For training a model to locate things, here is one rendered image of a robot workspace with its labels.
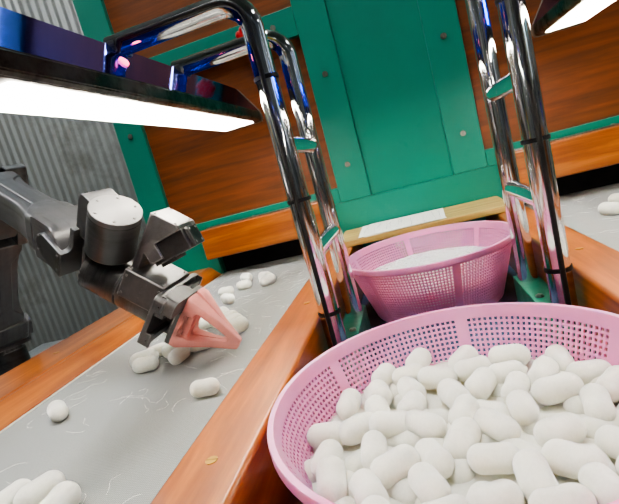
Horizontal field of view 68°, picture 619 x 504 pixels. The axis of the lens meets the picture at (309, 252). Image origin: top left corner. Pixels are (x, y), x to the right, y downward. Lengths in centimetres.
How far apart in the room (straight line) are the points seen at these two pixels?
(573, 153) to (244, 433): 84
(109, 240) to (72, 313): 306
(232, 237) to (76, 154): 237
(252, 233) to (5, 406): 59
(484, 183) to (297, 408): 77
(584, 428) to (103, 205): 48
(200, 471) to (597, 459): 23
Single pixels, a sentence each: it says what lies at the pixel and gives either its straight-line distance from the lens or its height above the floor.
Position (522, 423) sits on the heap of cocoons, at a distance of 35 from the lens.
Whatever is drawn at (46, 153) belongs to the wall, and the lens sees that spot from 347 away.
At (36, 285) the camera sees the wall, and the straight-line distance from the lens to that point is 369.
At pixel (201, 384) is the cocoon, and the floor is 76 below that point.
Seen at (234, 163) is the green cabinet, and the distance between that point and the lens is 112.
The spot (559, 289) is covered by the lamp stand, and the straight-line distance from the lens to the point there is 52.
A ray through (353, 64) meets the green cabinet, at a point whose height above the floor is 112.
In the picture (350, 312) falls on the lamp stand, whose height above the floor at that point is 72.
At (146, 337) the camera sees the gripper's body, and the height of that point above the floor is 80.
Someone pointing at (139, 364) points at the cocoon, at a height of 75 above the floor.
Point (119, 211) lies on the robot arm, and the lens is 55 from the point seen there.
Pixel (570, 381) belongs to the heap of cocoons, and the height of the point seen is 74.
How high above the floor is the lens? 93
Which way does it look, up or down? 10 degrees down
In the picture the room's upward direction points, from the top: 15 degrees counter-clockwise
